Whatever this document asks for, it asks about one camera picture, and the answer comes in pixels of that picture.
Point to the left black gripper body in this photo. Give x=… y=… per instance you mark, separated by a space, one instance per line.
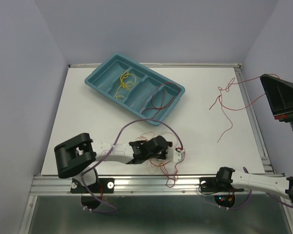
x=161 y=154

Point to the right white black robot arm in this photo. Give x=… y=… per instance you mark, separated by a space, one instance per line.
x=229 y=178

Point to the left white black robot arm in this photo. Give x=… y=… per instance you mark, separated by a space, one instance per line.
x=75 y=156

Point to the teal plastic compartment tray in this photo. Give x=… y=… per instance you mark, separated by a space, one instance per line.
x=135 y=87

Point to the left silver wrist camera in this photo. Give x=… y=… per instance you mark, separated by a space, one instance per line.
x=175 y=155

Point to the aluminium table edge frame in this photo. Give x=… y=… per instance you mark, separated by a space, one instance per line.
x=213 y=119

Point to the aluminium front mounting rail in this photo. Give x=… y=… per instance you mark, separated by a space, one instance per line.
x=127 y=185

